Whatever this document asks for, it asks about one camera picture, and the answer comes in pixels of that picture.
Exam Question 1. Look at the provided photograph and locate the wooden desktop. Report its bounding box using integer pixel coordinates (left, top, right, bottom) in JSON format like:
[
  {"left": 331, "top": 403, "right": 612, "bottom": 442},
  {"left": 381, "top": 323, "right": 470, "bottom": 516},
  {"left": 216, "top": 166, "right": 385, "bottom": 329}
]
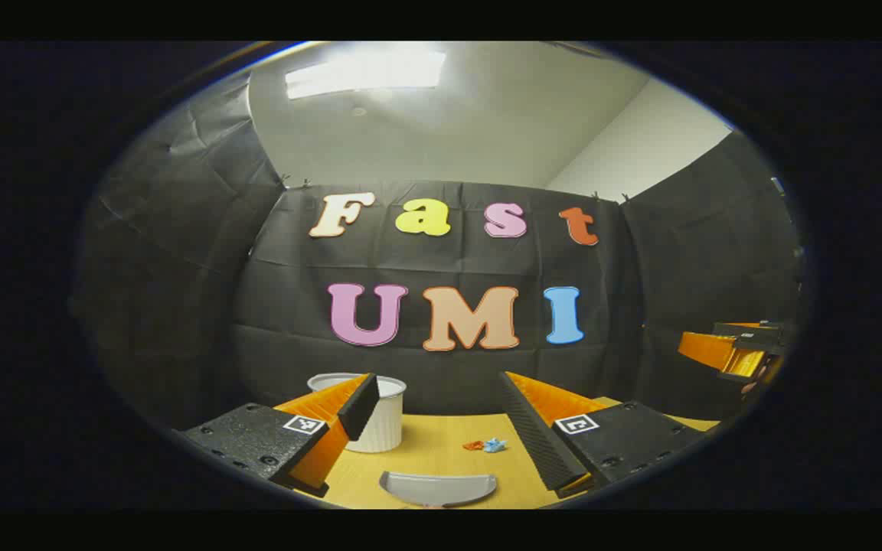
[{"left": 318, "top": 396, "right": 721, "bottom": 510}]

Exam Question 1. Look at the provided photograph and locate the grey dustpan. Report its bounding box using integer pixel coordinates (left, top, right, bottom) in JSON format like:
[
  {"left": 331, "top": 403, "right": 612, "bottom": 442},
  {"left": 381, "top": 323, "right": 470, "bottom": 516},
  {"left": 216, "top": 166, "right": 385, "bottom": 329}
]
[{"left": 378, "top": 471, "right": 498, "bottom": 508}]

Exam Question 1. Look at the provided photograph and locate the ceiling light panel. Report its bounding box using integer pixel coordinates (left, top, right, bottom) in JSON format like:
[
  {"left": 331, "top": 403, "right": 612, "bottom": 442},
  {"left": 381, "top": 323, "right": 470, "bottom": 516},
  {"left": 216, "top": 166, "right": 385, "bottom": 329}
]
[{"left": 285, "top": 50, "right": 448, "bottom": 100}]

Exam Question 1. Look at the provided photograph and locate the white ribbed garbage bin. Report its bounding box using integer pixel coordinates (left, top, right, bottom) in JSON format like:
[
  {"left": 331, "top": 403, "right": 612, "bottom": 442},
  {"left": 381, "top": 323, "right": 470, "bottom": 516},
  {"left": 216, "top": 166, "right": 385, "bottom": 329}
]
[{"left": 307, "top": 373, "right": 407, "bottom": 454}]

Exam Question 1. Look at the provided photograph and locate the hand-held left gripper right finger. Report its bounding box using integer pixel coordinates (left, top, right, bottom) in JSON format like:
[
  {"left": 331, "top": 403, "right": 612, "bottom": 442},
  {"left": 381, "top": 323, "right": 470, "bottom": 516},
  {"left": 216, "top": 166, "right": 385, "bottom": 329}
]
[{"left": 497, "top": 371, "right": 707, "bottom": 500}]

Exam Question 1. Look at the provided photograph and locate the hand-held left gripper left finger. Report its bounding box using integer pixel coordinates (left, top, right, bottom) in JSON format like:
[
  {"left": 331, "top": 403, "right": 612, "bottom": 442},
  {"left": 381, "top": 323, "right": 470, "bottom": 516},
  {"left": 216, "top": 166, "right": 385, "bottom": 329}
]
[{"left": 179, "top": 373, "right": 381, "bottom": 498}]

